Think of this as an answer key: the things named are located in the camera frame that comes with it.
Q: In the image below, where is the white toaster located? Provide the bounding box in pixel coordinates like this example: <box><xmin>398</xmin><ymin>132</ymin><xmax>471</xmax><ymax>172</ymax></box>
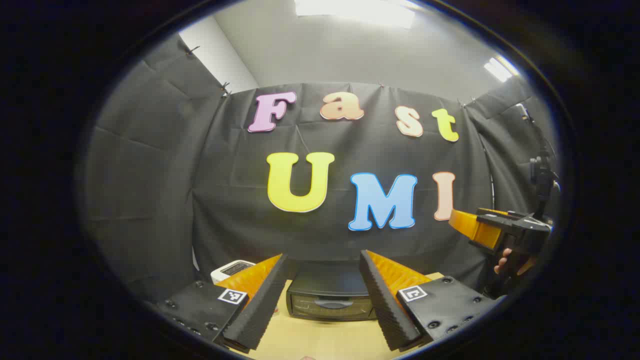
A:
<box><xmin>210</xmin><ymin>260</ymin><xmax>257</xmax><ymax>286</ymax></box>

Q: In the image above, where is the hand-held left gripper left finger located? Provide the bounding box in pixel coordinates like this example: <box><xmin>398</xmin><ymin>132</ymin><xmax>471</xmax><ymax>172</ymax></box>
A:
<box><xmin>155</xmin><ymin>252</ymin><xmax>290</xmax><ymax>353</ymax></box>

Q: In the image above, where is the black electric oven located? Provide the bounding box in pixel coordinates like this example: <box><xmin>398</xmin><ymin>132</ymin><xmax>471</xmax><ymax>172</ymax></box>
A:
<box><xmin>286</xmin><ymin>260</ymin><xmax>378</xmax><ymax>322</ymax></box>

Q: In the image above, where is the large ceiling light panel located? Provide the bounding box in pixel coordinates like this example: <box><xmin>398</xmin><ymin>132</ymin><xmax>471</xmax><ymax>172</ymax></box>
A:
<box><xmin>294</xmin><ymin>0</ymin><xmax>416</xmax><ymax>29</ymax></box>

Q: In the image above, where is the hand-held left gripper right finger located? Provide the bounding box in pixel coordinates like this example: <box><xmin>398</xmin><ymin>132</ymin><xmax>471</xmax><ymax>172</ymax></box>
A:
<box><xmin>358</xmin><ymin>249</ymin><xmax>501</xmax><ymax>352</ymax></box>

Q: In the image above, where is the black backdrop cloth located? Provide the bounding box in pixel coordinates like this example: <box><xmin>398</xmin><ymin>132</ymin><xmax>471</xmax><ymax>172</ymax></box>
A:
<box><xmin>82</xmin><ymin>32</ymin><xmax>558</xmax><ymax>306</ymax></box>

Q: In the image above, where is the small ceiling light panel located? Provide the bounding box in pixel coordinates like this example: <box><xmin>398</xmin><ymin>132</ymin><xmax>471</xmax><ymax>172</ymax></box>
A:
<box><xmin>483</xmin><ymin>56</ymin><xmax>518</xmax><ymax>83</ymax></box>

